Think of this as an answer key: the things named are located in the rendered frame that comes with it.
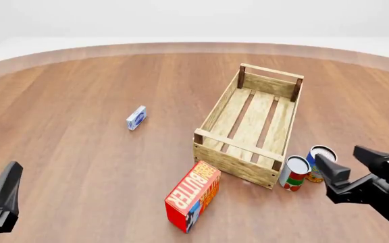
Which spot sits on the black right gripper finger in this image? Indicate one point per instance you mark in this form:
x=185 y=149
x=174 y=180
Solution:
x=380 y=162
x=333 y=172

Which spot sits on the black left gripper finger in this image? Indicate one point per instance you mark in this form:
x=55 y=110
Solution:
x=5 y=187

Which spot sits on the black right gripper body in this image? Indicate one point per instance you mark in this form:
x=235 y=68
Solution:
x=366 y=189

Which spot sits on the tomato sauce tin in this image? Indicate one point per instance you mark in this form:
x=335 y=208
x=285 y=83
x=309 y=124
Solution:
x=296 y=174

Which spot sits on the wooden slat tray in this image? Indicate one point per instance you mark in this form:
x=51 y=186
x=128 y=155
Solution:
x=248 y=131

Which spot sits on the yellow blue printed tin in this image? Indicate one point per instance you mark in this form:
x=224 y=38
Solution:
x=314 y=168

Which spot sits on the red butter box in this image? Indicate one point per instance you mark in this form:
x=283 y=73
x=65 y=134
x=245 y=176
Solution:
x=187 y=195

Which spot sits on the small blue white box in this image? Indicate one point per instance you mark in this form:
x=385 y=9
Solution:
x=136 y=118

